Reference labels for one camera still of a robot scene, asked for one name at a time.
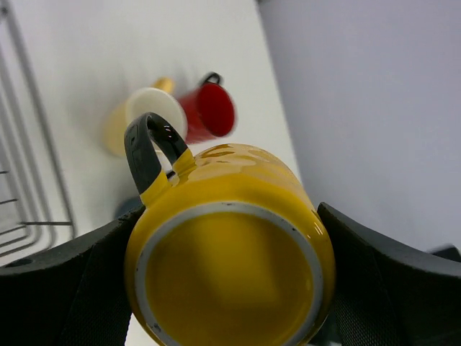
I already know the red mug black handle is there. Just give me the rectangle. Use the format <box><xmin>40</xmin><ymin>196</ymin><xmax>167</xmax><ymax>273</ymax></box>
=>
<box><xmin>179</xmin><ymin>71</ymin><xmax>236</xmax><ymax>144</ymax></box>

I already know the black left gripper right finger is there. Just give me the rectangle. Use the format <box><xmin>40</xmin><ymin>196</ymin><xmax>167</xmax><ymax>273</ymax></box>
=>
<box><xmin>318</xmin><ymin>203</ymin><xmax>460</xmax><ymax>345</ymax></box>

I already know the grey wire dish rack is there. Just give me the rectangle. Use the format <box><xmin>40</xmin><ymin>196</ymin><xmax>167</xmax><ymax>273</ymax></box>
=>
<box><xmin>1</xmin><ymin>1</ymin><xmax>78</xmax><ymax>266</ymax></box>

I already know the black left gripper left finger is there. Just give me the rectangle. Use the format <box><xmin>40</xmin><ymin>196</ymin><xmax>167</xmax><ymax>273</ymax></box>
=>
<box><xmin>1</xmin><ymin>208</ymin><xmax>144</xmax><ymax>345</ymax></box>

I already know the bright yellow mug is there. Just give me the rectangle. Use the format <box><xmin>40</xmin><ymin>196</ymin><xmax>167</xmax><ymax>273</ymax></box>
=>
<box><xmin>124</xmin><ymin>115</ymin><xmax>336</xmax><ymax>345</ymax></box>

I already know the navy blue mug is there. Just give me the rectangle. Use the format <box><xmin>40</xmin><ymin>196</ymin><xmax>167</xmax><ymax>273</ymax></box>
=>
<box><xmin>115</xmin><ymin>196</ymin><xmax>145</xmax><ymax>219</ymax></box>

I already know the pale yellow mug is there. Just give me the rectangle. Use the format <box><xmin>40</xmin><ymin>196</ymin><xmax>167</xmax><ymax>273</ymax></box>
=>
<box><xmin>102</xmin><ymin>77</ymin><xmax>188</xmax><ymax>157</ymax></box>

